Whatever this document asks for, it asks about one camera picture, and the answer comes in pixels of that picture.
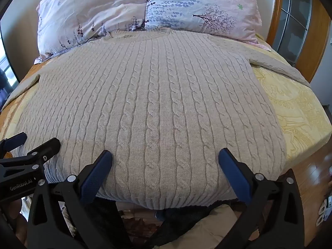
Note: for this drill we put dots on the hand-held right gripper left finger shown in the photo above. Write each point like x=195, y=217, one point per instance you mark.
x=95, y=179

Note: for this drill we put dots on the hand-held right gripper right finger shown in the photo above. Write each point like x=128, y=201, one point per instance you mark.
x=234, y=177

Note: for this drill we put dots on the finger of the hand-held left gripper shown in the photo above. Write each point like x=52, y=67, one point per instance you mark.
x=16, y=140
x=49, y=147

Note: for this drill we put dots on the dark cloth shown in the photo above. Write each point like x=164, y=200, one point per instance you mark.
x=179, y=210

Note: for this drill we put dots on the window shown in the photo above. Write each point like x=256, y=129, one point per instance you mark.
x=5, y=67

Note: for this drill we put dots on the yellow patterned bed sheet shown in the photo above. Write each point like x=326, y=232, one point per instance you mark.
x=298, y=109

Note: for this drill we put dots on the white slipper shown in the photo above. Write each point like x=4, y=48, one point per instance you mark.
x=324, y=205
x=319, y=219

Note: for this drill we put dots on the pink floral pillow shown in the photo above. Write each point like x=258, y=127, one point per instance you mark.
x=88, y=13

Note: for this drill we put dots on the wooden headboard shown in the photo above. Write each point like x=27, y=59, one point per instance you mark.
x=275, y=10

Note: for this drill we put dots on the blue floral tree-print pillow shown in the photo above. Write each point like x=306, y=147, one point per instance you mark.
x=202, y=5

